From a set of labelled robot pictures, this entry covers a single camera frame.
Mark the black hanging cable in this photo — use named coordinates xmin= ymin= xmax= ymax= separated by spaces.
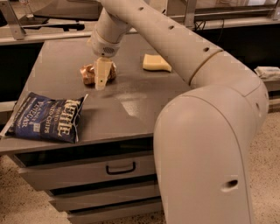
xmin=213 ymin=19 xmax=226 ymax=45

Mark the black office chair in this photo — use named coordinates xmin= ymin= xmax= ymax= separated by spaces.
xmin=19 ymin=0 xmax=102 ymax=32

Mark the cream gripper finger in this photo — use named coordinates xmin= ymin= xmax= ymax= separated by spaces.
xmin=94 ymin=57 xmax=112 ymax=90

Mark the grey drawer cabinet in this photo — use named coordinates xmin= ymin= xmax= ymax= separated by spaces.
xmin=0 ymin=34 xmax=188 ymax=224

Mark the orange soda can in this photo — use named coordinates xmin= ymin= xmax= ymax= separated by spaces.
xmin=80 ymin=63 xmax=116 ymax=85

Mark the black drawer handle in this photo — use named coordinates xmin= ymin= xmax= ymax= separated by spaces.
xmin=105 ymin=162 xmax=137 ymax=176

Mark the yellow sponge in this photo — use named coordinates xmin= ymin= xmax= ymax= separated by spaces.
xmin=143 ymin=54 xmax=172 ymax=72

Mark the blue kettle chips bag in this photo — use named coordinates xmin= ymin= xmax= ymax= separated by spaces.
xmin=1 ymin=92 xmax=88 ymax=144

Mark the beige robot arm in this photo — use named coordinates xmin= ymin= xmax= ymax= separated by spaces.
xmin=92 ymin=0 xmax=269 ymax=224

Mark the white crumpled packet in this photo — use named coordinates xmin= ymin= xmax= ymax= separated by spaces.
xmin=255 ymin=66 xmax=280 ymax=80

